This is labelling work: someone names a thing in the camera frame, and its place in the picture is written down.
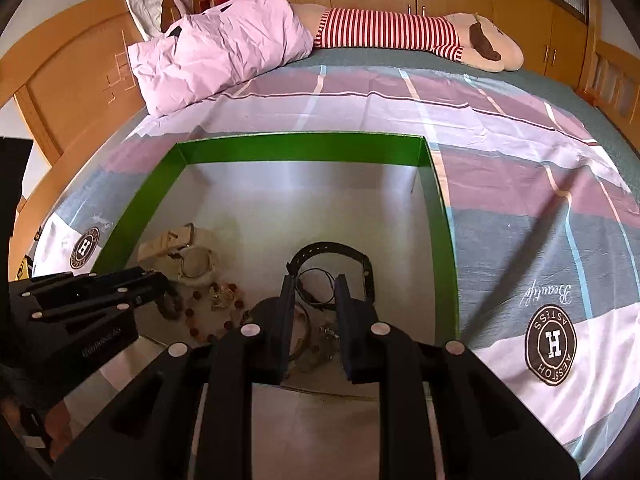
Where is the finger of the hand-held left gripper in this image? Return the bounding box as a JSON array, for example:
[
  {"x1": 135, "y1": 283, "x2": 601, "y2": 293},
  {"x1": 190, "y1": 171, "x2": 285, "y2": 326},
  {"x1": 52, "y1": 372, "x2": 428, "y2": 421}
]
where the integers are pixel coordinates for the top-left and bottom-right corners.
[
  {"x1": 29, "y1": 292, "x2": 167, "y2": 332},
  {"x1": 10, "y1": 266, "x2": 171, "y2": 307}
]

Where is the white and pink cloth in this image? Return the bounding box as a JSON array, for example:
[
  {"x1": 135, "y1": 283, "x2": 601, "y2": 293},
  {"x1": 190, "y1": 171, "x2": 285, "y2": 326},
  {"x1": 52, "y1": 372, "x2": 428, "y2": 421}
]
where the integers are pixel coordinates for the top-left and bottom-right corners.
[{"x1": 122, "y1": 0, "x2": 192, "y2": 42}]

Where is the silver charm pendant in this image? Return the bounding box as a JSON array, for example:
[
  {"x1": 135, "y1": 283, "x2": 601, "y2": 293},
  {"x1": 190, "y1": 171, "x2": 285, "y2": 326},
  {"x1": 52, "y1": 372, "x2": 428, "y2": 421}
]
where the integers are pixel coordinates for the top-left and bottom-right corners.
[{"x1": 312, "y1": 320, "x2": 343, "y2": 361}]

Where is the wooden headboard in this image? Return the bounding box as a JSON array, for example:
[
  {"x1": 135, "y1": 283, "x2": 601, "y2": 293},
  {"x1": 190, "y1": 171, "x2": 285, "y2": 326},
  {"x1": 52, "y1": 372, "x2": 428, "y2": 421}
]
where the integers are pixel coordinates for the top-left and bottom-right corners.
[{"x1": 0, "y1": 0, "x2": 166, "y2": 266}]

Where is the black wristband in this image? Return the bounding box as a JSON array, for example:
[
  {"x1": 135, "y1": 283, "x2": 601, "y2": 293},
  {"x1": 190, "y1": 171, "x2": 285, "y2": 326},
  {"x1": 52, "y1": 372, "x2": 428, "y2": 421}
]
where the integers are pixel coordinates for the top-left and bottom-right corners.
[{"x1": 286, "y1": 241, "x2": 376, "y2": 311}]

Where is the pink pillow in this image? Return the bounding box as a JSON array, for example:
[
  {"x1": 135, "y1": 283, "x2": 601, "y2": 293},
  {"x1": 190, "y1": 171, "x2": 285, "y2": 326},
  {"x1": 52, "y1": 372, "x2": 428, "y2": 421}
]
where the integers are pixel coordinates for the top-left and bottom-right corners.
[{"x1": 127, "y1": 0, "x2": 316, "y2": 117}]

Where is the thin black cord bracelet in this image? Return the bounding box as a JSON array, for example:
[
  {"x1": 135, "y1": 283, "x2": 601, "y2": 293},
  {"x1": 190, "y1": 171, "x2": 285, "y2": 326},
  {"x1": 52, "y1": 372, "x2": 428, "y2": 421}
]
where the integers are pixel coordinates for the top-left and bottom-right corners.
[{"x1": 296, "y1": 267, "x2": 337, "y2": 306}]

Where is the person's left hand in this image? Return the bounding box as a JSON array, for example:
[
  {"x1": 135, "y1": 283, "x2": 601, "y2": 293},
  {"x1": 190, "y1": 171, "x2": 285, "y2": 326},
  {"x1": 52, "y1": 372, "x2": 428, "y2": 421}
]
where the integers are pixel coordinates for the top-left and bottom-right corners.
[{"x1": 0, "y1": 397, "x2": 76, "y2": 463}]

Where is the silver bangle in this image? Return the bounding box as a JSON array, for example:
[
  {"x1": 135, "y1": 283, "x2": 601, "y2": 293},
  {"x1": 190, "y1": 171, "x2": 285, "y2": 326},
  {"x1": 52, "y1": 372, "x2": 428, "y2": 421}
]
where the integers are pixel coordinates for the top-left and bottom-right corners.
[{"x1": 287, "y1": 305, "x2": 313, "y2": 361}]

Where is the red bead bracelet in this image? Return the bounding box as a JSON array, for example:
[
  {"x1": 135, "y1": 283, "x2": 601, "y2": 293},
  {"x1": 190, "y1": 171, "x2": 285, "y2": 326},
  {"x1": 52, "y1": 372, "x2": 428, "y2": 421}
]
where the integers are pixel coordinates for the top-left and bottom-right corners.
[{"x1": 182, "y1": 285, "x2": 251, "y2": 343}]

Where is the striped plush toy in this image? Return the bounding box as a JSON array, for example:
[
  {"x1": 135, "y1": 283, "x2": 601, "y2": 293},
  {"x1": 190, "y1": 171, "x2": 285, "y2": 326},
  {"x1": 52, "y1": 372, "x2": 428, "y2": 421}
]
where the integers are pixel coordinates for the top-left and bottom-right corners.
[{"x1": 290, "y1": 2, "x2": 524, "y2": 73}]

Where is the green cardboard box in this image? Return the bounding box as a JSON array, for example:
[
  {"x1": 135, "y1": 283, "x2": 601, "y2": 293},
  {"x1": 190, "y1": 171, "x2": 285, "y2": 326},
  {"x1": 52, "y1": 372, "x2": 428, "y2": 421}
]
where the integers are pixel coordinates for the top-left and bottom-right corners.
[{"x1": 92, "y1": 132, "x2": 461, "y2": 403}]

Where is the small gold trinket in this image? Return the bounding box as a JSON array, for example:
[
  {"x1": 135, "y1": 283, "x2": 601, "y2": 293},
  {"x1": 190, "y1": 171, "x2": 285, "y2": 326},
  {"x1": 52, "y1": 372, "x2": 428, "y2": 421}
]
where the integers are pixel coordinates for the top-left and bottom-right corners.
[{"x1": 210, "y1": 284, "x2": 238, "y2": 308}]

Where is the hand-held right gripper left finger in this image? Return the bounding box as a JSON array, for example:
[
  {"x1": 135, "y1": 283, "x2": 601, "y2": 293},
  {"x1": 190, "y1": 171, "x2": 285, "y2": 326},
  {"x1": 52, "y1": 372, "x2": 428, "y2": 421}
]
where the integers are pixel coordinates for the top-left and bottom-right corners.
[{"x1": 50, "y1": 275, "x2": 297, "y2": 480}]

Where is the printed plaid bedsheet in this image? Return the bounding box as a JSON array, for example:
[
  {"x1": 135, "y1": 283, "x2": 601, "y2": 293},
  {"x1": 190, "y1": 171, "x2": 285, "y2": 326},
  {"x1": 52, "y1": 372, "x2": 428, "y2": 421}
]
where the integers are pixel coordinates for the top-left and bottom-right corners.
[{"x1": 30, "y1": 50, "x2": 640, "y2": 466}]

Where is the wooden footboard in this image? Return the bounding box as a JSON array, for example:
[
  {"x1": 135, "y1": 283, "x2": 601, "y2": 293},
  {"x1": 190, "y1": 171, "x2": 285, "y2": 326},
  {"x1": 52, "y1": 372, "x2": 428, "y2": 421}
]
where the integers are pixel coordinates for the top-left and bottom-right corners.
[{"x1": 577, "y1": 0, "x2": 640, "y2": 156}]

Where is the brown bead bracelet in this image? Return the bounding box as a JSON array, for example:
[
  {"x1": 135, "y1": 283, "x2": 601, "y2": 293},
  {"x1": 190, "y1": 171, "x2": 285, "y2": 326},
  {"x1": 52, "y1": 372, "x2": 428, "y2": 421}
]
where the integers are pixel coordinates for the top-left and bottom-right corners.
[{"x1": 159, "y1": 287, "x2": 185, "y2": 322}]

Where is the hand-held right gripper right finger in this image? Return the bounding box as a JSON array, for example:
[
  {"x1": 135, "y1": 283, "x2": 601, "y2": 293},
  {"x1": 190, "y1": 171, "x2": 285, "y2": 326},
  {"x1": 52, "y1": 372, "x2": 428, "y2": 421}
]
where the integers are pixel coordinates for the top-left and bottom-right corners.
[{"x1": 333, "y1": 274, "x2": 581, "y2": 480}]

